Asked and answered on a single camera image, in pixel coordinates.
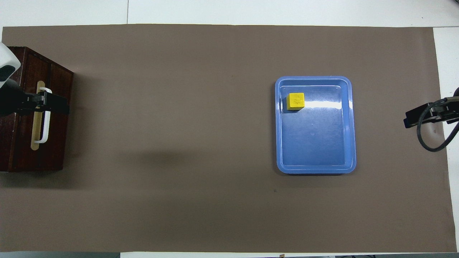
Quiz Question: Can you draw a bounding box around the yellow cube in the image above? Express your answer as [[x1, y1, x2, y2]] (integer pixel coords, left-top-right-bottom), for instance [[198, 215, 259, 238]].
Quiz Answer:
[[286, 92, 305, 111]]

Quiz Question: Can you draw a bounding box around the blue plastic tray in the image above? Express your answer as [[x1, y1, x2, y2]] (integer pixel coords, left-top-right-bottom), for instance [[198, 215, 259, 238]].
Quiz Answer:
[[275, 76, 357, 175]]

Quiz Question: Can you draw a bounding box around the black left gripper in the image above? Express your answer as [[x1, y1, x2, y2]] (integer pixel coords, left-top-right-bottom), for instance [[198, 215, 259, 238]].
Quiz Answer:
[[0, 79, 71, 117]]

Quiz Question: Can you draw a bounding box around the brown table mat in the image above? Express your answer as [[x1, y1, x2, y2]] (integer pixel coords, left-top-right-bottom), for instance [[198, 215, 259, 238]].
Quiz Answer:
[[0, 24, 458, 253]]

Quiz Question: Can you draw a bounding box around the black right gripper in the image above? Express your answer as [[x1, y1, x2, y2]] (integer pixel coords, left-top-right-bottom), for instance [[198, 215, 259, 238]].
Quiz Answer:
[[404, 88, 459, 128]]

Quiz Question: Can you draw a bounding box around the dark wooden cabinet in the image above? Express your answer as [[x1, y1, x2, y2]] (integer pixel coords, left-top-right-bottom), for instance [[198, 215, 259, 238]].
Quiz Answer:
[[0, 47, 74, 172]]

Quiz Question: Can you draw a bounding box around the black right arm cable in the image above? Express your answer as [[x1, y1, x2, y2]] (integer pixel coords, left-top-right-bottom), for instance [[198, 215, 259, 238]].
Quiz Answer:
[[417, 96, 459, 153]]

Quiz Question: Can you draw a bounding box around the wooden drawer with white handle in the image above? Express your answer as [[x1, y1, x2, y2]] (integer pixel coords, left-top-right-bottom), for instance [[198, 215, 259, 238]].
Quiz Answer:
[[22, 50, 53, 172]]

